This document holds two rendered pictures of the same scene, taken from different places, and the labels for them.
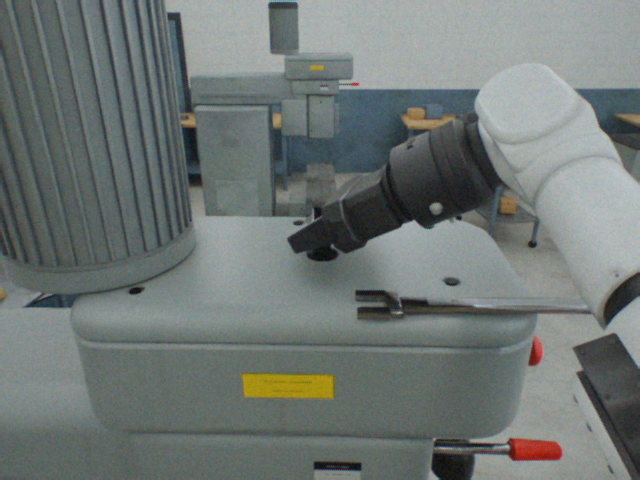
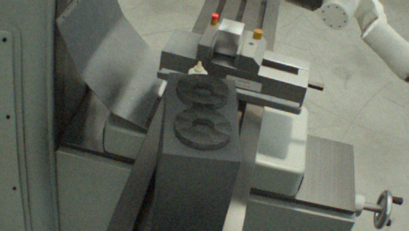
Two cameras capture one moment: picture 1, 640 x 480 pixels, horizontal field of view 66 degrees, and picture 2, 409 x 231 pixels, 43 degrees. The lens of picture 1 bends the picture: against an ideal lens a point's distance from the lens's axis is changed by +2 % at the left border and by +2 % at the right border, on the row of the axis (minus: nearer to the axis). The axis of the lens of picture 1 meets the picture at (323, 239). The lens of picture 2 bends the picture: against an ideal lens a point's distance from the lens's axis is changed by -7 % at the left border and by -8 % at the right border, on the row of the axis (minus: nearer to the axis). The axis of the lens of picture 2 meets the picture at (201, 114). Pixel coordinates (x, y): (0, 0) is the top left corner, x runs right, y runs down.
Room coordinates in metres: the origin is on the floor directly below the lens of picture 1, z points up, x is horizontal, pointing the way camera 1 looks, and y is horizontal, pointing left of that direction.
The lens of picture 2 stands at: (-0.63, -0.02, 1.65)
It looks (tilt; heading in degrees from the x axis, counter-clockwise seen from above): 37 degrees down; 3
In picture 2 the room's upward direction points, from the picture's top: 11 degrees clockwise
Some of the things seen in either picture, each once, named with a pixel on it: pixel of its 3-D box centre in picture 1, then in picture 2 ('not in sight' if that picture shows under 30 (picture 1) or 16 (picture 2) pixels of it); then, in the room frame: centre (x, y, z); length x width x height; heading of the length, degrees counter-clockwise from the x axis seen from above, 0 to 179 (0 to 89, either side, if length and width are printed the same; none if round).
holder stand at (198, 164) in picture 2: not in sight; (194, 152); (0.10, 0.01, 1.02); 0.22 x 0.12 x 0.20; 9
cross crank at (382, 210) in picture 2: not in sight; (372, 207); (0.49, -0.50, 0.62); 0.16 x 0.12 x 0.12; 88
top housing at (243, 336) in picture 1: (310, 311); not in sight; (0.50, 0.02, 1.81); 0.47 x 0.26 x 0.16; 88
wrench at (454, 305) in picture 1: (486, 304); not in sight; (0.39, -0.15, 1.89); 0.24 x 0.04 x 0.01; 90
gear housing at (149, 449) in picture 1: (290, 393); not in sight; (0.50, 0.04, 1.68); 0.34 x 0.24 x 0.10; 88
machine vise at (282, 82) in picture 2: not in sight; (237, 61); (0.51, -0.03, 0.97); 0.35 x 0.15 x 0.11; 86
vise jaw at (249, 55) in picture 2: not in sight; (251, 51); (0.51, -0.05, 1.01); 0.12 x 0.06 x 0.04; 176
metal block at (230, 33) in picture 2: not in sight; (229, 37); (0.51, 0.00, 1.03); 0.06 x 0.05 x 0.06; 176
